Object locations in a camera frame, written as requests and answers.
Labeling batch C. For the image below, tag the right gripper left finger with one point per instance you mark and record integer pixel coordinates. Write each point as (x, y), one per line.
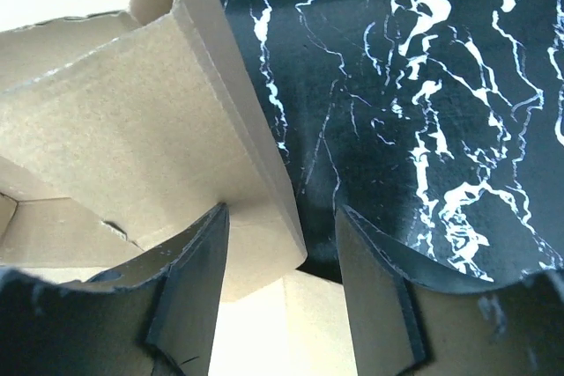
(155, 314)

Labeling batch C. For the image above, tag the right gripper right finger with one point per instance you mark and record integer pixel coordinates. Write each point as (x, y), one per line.
(410, 315)

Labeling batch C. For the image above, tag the brown cardboard box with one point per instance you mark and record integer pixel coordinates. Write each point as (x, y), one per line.
(125, 121)

